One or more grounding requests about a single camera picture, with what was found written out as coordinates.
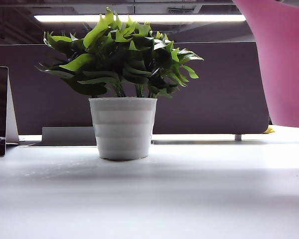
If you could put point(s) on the long ceiling light strip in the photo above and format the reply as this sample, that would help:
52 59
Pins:
139 18

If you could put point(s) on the white folding tablet stand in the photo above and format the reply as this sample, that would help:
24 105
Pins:
12 119

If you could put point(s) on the white ribbed plant pot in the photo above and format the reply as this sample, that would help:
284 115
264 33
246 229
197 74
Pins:
123 129

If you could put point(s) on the green leafy potted plant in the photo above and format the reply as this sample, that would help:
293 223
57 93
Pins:
119 59

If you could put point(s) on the dark purple desk divider panel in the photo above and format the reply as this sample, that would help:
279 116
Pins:
214 94

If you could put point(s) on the small yellow object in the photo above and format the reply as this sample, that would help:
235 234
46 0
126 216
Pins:
269 130

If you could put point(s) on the small grey divider foot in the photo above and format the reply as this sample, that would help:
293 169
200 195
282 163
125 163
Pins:
238 137

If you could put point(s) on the grey divider mounting bracket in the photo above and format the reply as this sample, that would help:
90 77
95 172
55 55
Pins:
64 135

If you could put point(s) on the pink plastic watering can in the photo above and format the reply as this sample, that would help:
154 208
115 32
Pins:
284 62

